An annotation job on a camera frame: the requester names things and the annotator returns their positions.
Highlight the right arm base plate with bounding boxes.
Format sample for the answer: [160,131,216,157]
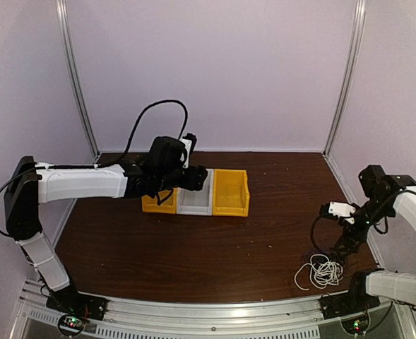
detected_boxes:
[319,292,380,319]

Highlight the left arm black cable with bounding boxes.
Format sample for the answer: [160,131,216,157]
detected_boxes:
[119,100,189,163]

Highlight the circuit board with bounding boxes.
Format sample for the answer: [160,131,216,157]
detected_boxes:
[57,314,86,336]
[342,318,369,335]

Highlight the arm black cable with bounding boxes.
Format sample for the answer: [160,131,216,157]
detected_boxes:
[119,100,189,163]
[309,213,332,255]

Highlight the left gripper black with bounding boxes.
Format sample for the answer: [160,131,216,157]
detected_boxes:
[156,165,208,193]

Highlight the white bin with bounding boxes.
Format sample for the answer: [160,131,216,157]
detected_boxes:
[177,169,214,216]

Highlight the yellow bin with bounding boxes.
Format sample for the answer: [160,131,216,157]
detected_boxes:
[213,169,250,218]
[141,189,177,214]

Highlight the right frame post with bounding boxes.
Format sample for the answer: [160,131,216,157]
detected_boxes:
[323,0,366,158]

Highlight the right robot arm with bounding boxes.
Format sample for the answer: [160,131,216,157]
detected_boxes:
[326,165,416,312]

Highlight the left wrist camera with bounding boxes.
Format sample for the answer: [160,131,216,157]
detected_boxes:
[179,133,197,168]

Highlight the frame post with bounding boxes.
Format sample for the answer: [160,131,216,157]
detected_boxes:
[323,0,366,158]
[55,0,100,159]

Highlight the thin black cable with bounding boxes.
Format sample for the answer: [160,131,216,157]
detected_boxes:
[306,246,359,273]

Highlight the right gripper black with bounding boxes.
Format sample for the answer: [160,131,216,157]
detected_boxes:
[333,196,392,252]

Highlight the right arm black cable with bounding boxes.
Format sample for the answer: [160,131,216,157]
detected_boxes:
[309,213,332,255]

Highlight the aluminium front rail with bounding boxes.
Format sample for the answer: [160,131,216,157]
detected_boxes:
[7,282,416,338]

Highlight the white cable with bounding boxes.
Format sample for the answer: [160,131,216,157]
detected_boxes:
[293,251,345,290]

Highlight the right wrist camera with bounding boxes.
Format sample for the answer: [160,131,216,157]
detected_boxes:
[319,201,357,225]

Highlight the right circuit board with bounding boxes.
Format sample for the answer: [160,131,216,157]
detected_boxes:
[342,318,369,335]

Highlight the left circuit board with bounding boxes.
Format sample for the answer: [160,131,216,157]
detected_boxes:
[57,314,86,336]

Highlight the left frame post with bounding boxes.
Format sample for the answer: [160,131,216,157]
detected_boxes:
[55,0,100,159]

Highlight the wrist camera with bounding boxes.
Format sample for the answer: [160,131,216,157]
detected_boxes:
[179,133,197,168]
[319,201,357,225]

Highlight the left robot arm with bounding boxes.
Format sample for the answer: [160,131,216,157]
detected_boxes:
[0,133,208,314]

